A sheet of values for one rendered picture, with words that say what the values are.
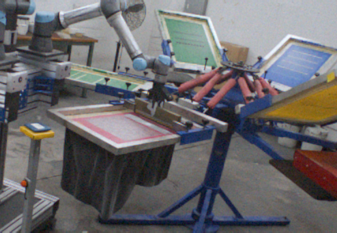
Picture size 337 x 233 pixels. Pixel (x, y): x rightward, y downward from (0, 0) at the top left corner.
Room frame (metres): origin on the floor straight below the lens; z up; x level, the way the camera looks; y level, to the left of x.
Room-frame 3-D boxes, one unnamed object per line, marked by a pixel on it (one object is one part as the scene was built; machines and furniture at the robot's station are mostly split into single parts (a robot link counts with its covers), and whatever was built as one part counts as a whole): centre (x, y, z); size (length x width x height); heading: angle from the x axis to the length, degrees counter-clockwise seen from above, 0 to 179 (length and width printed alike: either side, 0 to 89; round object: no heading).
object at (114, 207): (2.31, -0.17, 0.74); 0.46 x 0.04 x 0.42; 137
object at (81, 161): (2.28, 0.14, 0.74); 0.45 x 0.03 x 0.43; 47
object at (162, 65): (2.66, -0.18, 1.31); 0.09 x 0.08 x 0.11; 74
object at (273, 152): (2.62, -0.98, 0.91); 1.34 x 0.40 x 0.08; 17
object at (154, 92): (2.66, -0.18, 1.15); 0.09 x 0.08 x 0.12; 47
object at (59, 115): (2.49, -0.06, 0.97); 0.79 x 0.58 x 0.04; 137
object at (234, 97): (3.26, -0.78, 0.67); 0.39 x 0.39 x 1.35
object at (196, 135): (2.48, -0.43, 0.98); 0.30 x 0.05 x 0.07; 137
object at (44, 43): (2.73, 0.57, 1.31); 0.15 x 0.15 x 0.10
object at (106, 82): (3.47, 0.10, 1.05); 1.08 x 0.61 x 0.23; 77
